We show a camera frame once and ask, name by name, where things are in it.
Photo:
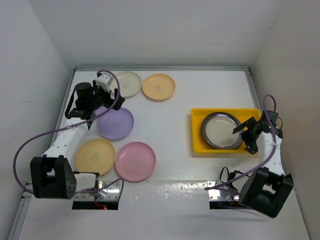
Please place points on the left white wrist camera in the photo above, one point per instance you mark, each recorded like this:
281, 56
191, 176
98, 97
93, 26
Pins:
103, 80

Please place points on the metal base plate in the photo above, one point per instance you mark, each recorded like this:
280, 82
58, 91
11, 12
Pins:
223, 194
108, 194

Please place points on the yellow plastic bin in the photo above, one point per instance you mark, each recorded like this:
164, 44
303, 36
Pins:
200, 146

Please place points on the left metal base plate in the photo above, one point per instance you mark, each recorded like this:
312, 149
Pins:
108, 194

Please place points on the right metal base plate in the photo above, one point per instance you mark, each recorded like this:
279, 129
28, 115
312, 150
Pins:
223, 194

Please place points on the near purple plastic plate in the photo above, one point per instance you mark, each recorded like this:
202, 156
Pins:
116, 124

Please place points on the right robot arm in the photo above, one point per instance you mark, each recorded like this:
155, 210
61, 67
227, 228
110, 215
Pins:
268, 187

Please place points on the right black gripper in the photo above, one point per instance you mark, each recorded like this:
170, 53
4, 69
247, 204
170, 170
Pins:
251, 146

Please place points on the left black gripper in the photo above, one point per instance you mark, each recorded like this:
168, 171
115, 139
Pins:
110, 101

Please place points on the orange plastic plate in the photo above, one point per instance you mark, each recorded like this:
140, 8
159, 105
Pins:
159, 87
95, 156

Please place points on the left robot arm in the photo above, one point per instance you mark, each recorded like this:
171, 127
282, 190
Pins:
51, 174

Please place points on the pink plastic plate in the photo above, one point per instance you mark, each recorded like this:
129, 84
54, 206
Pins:
135, 161

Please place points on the cream plastic plate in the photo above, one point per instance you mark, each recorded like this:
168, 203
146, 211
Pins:
130, 83

